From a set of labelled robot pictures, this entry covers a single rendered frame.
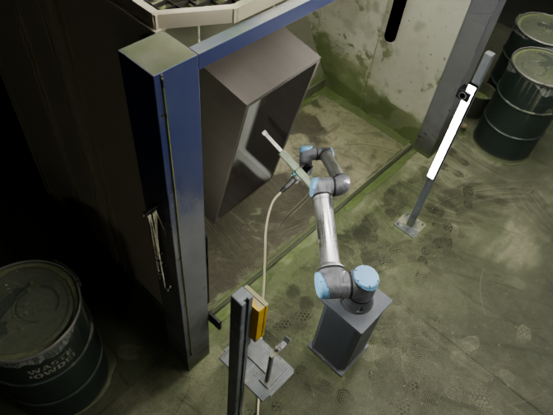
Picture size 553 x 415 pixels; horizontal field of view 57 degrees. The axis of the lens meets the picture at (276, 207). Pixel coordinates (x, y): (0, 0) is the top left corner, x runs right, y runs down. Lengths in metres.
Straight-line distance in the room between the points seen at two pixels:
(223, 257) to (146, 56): 2.38
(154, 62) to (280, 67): 1.21
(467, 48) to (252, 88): 2.16
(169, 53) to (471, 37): 2.96
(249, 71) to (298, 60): 0.30
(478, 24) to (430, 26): 0.39
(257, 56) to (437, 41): 2.00
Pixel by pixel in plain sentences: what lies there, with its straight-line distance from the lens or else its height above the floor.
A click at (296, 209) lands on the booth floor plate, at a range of 4.18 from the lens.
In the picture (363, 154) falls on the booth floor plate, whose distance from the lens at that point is 4.75.
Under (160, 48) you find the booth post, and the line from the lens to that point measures 1.75.
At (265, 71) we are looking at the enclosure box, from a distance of 2.74.
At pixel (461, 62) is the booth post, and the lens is 4.41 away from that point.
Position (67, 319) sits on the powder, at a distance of 2.80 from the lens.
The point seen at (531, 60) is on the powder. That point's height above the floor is 0.86.
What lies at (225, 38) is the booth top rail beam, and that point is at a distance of 1.80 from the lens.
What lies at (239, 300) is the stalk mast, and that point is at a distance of 1.84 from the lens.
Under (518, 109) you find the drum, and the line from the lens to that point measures 4.92.
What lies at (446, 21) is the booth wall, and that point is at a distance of 4.36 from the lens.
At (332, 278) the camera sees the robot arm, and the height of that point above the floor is 0.90.
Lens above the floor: 3.25
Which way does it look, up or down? 50 degrees down
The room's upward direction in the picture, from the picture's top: 8 degrees clockwise
